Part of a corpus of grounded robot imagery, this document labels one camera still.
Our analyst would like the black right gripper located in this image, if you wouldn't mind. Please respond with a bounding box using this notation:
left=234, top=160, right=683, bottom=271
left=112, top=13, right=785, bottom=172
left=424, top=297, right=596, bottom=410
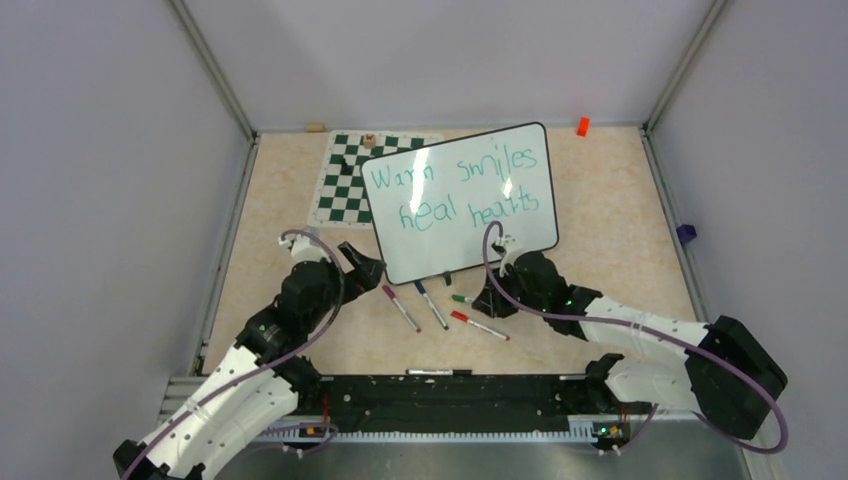
left=473, top=262, right=548, bottom=317

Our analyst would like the white whiteboard black frame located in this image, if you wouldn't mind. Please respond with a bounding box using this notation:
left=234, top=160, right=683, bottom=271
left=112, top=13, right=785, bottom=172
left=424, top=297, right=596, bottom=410
left=362, top=122, right=559, bottom=284

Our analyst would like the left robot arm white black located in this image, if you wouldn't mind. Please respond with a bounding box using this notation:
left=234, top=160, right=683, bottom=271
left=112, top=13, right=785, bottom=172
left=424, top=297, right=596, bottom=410
left=113, top=230, right=385, bottom=479

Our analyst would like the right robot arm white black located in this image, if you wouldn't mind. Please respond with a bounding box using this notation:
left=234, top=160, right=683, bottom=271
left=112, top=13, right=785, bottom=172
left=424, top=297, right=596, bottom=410
left=474, top=246, right=788, bottom=440

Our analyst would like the purple capped marker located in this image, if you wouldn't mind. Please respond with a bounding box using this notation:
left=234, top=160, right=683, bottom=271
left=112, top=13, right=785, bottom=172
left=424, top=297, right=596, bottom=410
left=382, top=285, right=421, bottom=333

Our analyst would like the red capped marker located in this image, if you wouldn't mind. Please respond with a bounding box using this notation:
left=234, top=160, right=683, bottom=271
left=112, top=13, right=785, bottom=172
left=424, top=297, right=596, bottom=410
left=450, top=311, right=511, bottom=341

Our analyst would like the blue capped marker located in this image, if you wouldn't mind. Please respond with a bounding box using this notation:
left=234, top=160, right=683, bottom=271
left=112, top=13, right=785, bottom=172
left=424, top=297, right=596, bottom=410
left=414, top=280, right=449, bottom=331

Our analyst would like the green white chessboard mat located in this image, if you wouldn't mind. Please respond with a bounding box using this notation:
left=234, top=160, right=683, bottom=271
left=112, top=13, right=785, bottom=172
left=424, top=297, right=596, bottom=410
left=307, top=130, right=444, bottom=229

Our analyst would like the silver marker near base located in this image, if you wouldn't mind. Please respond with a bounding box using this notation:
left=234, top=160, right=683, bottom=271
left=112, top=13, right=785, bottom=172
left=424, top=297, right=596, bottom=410
left=405, top=368, right=473, bottom=377

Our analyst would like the orange small block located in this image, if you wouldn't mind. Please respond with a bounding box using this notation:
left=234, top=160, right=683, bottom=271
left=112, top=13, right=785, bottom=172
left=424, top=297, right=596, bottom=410
left=576, top=116, right=591, bottom=137

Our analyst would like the purple small object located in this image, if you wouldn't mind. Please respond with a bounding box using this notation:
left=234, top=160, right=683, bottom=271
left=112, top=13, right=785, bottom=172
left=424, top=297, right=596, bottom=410
left=675, top=224, right=698, bottom=245

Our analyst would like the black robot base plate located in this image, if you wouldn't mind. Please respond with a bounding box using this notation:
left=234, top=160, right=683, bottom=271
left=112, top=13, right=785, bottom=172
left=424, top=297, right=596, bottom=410
left=283, top=374, right=651, bottom=434

